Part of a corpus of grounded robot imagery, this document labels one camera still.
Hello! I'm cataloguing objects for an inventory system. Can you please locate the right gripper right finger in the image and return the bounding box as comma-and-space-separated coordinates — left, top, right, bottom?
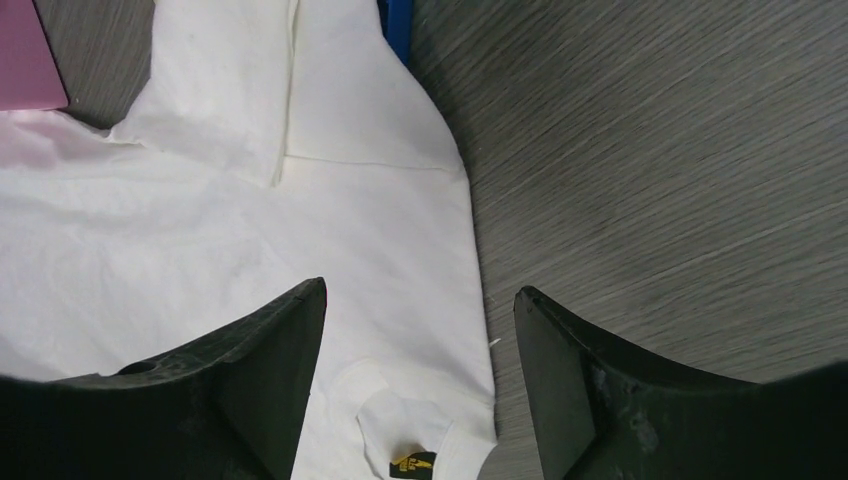
514, 287, 847, 479

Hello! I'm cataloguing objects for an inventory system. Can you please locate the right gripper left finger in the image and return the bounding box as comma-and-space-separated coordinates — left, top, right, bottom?
1, 278, 327, 479

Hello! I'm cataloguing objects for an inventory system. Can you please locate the white t-shirt with daisy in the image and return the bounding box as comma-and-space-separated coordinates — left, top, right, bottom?
1, 1, 496, 479

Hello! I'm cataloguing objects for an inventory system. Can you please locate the pink metronome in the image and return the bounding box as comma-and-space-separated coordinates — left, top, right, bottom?
1, 0, 68, 111

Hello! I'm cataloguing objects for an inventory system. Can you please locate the blue lego brick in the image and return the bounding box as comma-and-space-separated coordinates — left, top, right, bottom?
377, 0, 414, 66

